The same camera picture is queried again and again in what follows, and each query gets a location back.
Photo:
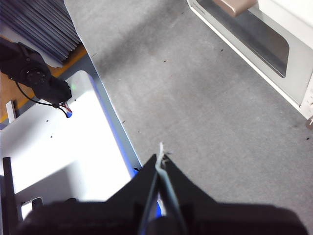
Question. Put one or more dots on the black frame bar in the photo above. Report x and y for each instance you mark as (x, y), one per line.
(8, 176)

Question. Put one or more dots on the cream Toshiba toaster oven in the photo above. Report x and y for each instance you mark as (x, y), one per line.
(308, 83)

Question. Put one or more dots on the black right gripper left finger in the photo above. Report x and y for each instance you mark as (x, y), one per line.
(97, 218)

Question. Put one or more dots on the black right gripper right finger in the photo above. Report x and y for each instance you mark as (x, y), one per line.
(220, 220)

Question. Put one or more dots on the small white bracket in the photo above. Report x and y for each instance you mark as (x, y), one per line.
(10, 111)

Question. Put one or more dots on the stack of dark ribbed panels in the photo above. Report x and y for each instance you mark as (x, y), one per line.
(36, 22)

